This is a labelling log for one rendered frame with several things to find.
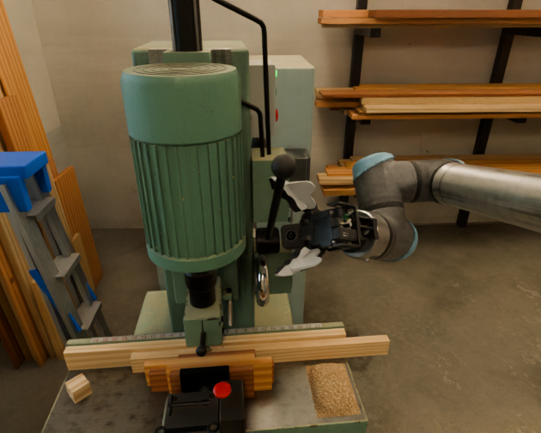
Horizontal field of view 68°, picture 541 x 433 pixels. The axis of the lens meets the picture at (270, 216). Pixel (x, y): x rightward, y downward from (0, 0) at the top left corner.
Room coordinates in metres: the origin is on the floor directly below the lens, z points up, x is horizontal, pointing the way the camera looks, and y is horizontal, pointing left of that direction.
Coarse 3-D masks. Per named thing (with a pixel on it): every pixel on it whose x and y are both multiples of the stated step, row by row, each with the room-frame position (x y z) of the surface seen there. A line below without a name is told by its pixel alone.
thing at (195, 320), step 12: (216, 276) 0.72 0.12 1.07; (216, 288) 0.67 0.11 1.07; (216, 300) 0.63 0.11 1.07; (192, 312) 0.60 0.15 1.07; (204, 312) 0.60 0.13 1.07; (216, 312) 0.60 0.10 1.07; (192, 324) 0.58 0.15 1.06; (204, 324) 0.58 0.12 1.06; (216, 324) 0.58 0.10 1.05; (192, 336) 0.58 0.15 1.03; (216, 336) 0.58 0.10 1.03
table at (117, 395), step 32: (64, 384) 0.58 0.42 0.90; (96, 384) 0.58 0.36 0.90; (128, 384) 0.58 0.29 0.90; (288, 384) 0.58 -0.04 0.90; (352, 384) 0.58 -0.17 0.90; (64, 416) 0.50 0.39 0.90; (96, 416) 0.50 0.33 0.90; (128, 416) 0.50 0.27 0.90; (160, 416) 0.50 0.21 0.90; (256, 416) 0.50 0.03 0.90; (288, 416) 0.50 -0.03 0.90; (352, 416) 0.50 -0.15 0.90
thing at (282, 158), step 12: (276, 156) 0.52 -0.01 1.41; (288, 156) 0.51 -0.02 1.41; (276, 168) 0.50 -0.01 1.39; (288, 168) 0.50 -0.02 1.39; (276, 180) 0.55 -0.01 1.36; (276, 192) 0.57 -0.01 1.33; (276, 204) 0.60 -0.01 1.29; (276, 216) 0.65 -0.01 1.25; (264, 228) 0.79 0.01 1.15; (276, 228) 0.79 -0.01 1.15; (264, 240) 0.76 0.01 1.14; (276, 240) 0.76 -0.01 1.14; (264, 252) 0.75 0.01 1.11; (276, 252) 0.76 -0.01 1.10
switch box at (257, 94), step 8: (256, 64) 0.91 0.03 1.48; (272, 64) 0.91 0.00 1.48; (256, 72) 0.91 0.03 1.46; (272, 72) 0.91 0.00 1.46; (256, 80) 0.91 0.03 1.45; (272, 80) 0.91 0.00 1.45; (256, 88) 0.91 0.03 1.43; (272, 88) 0.91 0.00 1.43; (256, 96) 0.91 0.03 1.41; (272, 96) 0.91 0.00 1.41; (256, 104) 0.91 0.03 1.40; (272, 104) 0.91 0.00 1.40; (264, 112) 0.91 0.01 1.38; (272, 112) 0.91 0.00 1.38; (256, 120) 0.91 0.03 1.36; (264, 120) 0.91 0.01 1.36; (272, 120) 0.91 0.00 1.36; (256, 128) 0.91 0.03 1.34; (264, 128) 0.91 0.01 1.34; (272, 128) 0.91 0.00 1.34; (256, 136) 0.91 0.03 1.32; (264, 136) 0.91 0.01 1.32; (272, 136) 0.91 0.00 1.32
